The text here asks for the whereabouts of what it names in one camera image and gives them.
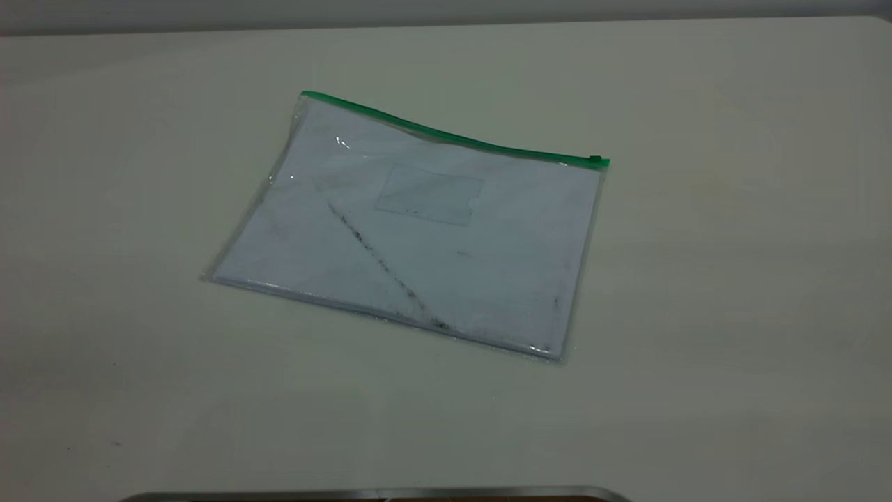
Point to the clear plastic zipper bag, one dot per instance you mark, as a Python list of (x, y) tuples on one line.
[(432, 244)]

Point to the green zipper slider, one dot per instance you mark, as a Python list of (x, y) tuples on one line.
[(595, 161)]

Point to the silver metal rim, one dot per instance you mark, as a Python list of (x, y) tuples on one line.
[(376, 494)]

